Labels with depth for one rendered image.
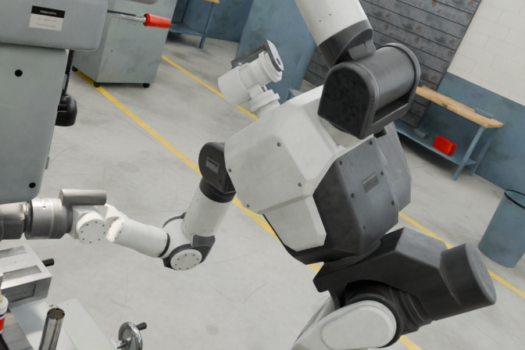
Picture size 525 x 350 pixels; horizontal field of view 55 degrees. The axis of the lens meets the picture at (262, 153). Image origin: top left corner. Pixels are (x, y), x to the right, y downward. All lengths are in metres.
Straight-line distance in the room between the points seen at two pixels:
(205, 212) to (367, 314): 0.46
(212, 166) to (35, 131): 0.37
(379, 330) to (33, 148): 0.70
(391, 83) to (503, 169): 7.38
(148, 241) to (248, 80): 0.50
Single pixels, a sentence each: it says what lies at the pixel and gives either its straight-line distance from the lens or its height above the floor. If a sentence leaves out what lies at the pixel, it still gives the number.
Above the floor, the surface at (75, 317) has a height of 0.76.
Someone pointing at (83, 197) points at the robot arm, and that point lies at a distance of 1.16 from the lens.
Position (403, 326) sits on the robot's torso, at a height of 1.37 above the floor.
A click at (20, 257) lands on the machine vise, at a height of 1.03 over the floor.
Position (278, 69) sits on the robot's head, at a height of 1.70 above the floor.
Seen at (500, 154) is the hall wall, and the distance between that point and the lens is 8.15.
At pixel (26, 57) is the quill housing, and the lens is 0.90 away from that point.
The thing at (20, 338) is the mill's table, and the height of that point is 0.96.
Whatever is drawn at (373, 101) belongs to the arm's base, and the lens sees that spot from 0.77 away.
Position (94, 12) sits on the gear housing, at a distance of 0.90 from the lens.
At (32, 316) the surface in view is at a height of 0.88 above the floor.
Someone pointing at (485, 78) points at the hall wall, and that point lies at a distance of 8.23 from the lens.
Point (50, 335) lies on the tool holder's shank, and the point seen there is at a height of 1.31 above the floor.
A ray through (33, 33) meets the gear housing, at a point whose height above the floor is 1.65.
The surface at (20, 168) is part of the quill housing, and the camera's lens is 1.00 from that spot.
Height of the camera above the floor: 1.88
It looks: 21 degrees down
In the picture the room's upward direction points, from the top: 21 degrees clockwise
